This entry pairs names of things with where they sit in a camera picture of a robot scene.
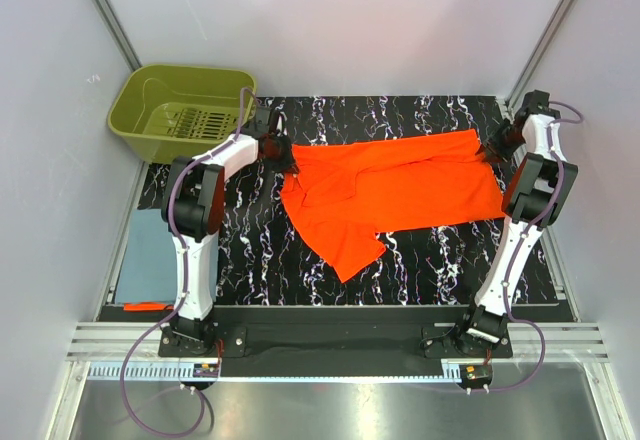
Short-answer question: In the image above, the orange t shirt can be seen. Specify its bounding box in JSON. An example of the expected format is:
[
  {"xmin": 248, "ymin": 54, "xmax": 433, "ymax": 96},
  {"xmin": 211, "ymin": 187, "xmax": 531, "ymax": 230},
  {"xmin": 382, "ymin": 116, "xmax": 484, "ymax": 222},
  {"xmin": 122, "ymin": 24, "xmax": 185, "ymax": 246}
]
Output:
[{"xmin": 281, "ymin": 130, "xmax": 503, "ymax": 282}]

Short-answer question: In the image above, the black marble pattern mat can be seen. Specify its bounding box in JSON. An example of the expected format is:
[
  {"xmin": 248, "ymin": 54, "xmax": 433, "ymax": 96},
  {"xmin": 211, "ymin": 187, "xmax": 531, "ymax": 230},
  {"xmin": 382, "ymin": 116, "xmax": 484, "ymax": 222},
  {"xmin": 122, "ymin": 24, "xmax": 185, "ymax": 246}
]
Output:
[{"xmin": 135, "ymin": 94, "xmax": 560, "ymax": 307}]

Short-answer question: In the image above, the aluminium frame post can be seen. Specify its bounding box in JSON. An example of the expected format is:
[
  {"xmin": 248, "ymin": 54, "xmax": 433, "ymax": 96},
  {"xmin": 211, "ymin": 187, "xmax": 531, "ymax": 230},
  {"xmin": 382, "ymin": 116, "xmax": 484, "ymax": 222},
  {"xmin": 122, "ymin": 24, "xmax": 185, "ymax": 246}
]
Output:
[
  {"xmin": 92, "ymin": 0, "xmax": 142, "ymax": 71},
  {"xmin": 504, "ymin": 0, "xmax": 578, "ymax": 108}
]

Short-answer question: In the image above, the left aluminium frame post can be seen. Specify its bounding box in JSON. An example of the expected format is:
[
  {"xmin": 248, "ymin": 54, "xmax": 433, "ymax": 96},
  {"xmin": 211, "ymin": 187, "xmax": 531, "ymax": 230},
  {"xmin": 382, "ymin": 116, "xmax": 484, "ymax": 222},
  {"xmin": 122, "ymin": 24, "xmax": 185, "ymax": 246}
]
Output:
[{"xmin": 92, "ymin": 0, "xmax": 142, "ymax": 71}]

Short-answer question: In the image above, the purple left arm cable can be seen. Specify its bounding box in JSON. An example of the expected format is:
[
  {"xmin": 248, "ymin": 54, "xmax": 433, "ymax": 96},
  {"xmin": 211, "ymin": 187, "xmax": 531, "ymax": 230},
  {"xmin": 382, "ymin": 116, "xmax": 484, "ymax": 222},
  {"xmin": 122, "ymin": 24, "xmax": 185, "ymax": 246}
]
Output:
[{"xmin": 119, "ymin": 87, "xmax": 264, "ymax": 436}]

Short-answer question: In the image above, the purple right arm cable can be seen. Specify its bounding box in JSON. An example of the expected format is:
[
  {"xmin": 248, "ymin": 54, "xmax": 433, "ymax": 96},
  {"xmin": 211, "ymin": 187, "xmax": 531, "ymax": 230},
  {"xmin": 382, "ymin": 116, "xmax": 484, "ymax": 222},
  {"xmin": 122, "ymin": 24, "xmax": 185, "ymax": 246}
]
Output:
[{"xmin": 462, "ymin": 99, "xmax": 586, "ymax": 396}]

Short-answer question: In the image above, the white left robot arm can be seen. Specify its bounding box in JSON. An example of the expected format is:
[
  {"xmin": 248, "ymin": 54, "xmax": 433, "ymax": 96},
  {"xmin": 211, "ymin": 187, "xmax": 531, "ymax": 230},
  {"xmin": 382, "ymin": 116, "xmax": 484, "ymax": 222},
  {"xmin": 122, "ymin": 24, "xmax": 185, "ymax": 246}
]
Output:
[{"xmin": 160, "ymin": 107, "xmax": 297, "ymax": 356}]

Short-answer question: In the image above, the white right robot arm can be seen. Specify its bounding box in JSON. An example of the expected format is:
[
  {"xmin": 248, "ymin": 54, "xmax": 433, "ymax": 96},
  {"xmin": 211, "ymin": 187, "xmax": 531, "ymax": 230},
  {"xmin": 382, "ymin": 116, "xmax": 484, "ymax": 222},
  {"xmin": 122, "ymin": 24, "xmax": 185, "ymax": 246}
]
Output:
[{"xmin": 452, "ymin": 90, "xmax": 578, "ymax": 357}]

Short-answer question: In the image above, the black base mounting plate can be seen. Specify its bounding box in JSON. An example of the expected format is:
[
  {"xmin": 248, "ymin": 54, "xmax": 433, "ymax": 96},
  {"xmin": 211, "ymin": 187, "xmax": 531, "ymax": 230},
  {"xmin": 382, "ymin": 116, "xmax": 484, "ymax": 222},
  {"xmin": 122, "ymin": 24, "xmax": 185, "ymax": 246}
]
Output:
[{"xmin": 159, "ymin": 306, "xmax": 512, "ymax": 381}]

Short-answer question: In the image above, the folded grey-blue t shirt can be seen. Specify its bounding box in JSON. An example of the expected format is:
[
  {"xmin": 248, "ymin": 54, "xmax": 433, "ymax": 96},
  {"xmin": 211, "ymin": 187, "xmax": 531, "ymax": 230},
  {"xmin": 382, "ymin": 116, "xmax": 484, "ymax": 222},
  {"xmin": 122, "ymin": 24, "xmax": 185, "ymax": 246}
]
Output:
[{"xmin": 114, "ymin": 207, "xmax": 221, "ymax": 306}]

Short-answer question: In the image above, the folded orange t shirt underneath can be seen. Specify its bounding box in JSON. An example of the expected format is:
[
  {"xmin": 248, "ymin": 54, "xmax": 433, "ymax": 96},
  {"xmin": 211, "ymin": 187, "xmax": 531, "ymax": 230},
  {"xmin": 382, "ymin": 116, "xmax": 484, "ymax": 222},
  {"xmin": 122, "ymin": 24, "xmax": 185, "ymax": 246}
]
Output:
[{"xmin": 123, "ymin": 302, "xmax": 174, "ymax": 313}]

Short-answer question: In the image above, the right aluminium frame post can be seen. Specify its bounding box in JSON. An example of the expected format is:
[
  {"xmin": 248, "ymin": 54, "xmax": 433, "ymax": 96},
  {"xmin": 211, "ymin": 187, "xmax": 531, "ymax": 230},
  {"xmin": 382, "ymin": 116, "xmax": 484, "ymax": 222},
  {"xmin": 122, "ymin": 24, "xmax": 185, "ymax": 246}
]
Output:
[{"xmin": 504, "ymin": 0, "xmax": 578, "ymax": 108}]

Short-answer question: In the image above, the olive green plastic basket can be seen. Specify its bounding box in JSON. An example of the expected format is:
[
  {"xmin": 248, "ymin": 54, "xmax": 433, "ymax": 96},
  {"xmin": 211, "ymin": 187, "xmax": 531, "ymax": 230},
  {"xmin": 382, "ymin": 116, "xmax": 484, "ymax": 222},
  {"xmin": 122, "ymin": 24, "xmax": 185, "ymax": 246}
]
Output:
[{"xmin": 108, "ymin": 64, "xmax": 257, "ymax": 164}]

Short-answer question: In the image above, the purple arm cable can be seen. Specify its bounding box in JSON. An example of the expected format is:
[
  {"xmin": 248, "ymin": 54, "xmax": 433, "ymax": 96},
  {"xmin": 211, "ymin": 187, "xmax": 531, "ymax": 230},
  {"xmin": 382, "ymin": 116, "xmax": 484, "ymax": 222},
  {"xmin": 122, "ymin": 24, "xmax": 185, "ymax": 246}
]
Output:
[
  {"xmin": 119, "ymin": 87, "xmax": 264, "ymax": 436},
  {"xmin": 462, "ymin": 99, "xmax": 586, "ymax": 396}
]

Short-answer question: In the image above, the aluminium front rail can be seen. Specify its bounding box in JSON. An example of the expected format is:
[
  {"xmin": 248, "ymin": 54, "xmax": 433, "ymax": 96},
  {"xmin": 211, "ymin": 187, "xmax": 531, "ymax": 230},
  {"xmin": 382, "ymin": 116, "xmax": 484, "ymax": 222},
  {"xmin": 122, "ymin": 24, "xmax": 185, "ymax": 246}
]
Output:
[{"xmin": 68, "ymin": 322, "xmax": 608, "ymax": 362}]

